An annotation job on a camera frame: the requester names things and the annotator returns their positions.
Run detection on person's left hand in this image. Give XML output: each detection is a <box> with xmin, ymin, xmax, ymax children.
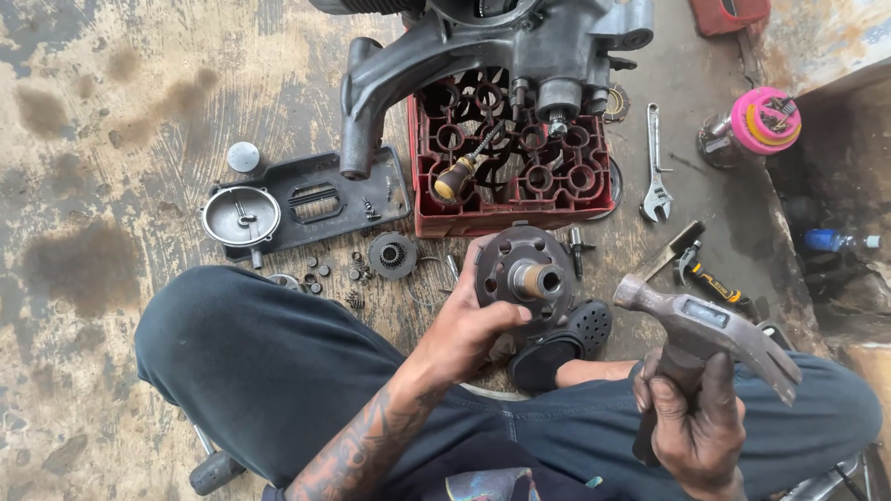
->
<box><xmin>407</xmin><ymin>235</ymin><xmax>534</xmax><ymax>389</ymax></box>

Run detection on person's right hand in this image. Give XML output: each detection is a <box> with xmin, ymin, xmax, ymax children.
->
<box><xmin>632</xmin><ymin>347</ymin><xmax>749</xmax><ymax>499</ymax></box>

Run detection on grey steel claw hammer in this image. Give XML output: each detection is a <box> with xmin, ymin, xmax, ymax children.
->
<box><xmin>613</xmin><ymin>273</ymin><xmax>803</xmax><ymax>469</ymax></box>

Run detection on round metal clutch drum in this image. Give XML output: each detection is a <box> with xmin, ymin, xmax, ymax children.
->
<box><xmin>475</xmin><ymin>223</ymin><xmax>580</xmax><ymax>338</ymax></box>

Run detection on black perforated clog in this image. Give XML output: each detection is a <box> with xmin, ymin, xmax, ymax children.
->
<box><xmin>507</xmin><ymin>298</ymin><xmax>614</xmax><ymax>395</ymax></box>

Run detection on flat metal file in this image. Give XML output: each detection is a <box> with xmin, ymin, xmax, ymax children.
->
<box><xmin>630</xmin><ymin>220</ymin><xmax>707</xmax><ymax>283</ymax></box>

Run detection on small metal shaft part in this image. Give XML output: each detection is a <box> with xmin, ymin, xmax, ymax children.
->
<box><xmin>567</xmin><ymin>226</ymin><xmax>597</xmax><ymax>281</ymax></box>

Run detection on dark metal disc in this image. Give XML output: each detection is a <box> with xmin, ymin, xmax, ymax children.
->
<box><xmin>587</xmin><ymin>156</ymin><xmax>625</xmax><ymax>222</ymax></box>

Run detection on red plastic crate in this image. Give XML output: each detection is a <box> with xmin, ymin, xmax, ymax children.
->
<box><xmin>408</xmin><ymin>73</ymin><xmax>618</xmax><ymax>239</ymax></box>

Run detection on silver adjustable wrench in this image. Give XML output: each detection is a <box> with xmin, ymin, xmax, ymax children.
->
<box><xmin>639</xmin><ymin>103</ymin><xmax>675</xmax><ymax>224</ymax></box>

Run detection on blue plastic bottle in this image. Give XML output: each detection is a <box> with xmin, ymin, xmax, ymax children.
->
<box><xmin>803</xmin><ymin>229</ymin><xmax>882</xmax><ymax>253</ymax></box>

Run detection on jar with pink lid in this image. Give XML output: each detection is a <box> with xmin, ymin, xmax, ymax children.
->
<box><xmin>697</xmin><ymin>86</ymin><xmax>803</xmax><ymax>170</ymax></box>

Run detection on small toothed clutch disc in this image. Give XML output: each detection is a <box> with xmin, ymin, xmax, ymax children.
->
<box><xmin>368</xmin><ymin>231</ymin><xmax>420</xmax><ymax>282</ymax></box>

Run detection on group of small black rollers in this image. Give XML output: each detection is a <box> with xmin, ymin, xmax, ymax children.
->
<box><xmin>303</xmin><ymin>255</ymin><xmax>332</xmax><ymax>295</ymax></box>

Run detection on person's dark blue trousers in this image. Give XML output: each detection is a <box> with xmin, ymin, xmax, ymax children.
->
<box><xmin>134</xmin><ymin>265</ymin><xmax>884</xmax><ymax>501</ymax></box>

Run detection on black plastic cover panel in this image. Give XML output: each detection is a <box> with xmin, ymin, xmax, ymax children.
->
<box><xmin>207</xmin><ymin>144</ymin><xmax>413</xmax><ymax>264</ymax></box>

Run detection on grey scooter engine block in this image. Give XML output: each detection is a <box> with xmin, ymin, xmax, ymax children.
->
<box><xmin>308</xmin><ymin>0</ymin><xmax>656</xmax><ymax>182</ymax></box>

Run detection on red plastic container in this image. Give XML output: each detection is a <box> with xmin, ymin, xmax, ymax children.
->
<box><xmin>688</xmin><ymin>0</ymin><xmax>772</xmax><ymax>38</ymax></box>

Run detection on metal stool leg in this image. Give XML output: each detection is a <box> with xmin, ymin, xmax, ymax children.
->
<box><xmin>188</xmin><ymin>422</ymin><xmax>249</xmax><ymax>497</ymax></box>

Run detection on round grey metal cover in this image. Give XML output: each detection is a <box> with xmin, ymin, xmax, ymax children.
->
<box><xmin>200</xmin><ymin>185</ymin><xmax>283</xmax><ymax>271</ymax></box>

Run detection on small grey metal cap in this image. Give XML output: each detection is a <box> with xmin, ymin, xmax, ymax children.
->
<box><xmin>226</xmin><ymin>141</ymin><xmax>266</xmax><ymax>177</ymax></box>

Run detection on yellow black handled tool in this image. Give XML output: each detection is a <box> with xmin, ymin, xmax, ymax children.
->
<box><xmin>672</xmin><ymin>239</ymin><xmax>761</xmax><ymax>322</ymax></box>

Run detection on metal stool frame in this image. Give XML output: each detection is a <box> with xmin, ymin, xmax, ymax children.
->
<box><xmin>778</xmin><ymin>451</ymin><xmax>877</xmax><ymax>501</ymax></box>

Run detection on thin wire ring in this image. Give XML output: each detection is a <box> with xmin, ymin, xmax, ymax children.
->
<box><xmin>407</xmin><ymin>255</ymin><xmax>461</xmax><ymax>308</ymax></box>

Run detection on wooden handle screwdriver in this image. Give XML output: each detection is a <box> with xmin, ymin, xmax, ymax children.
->
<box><xmin>433</xmin><ymin>121</ymin><xmax>506</xmax><ymax>203</ymax></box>

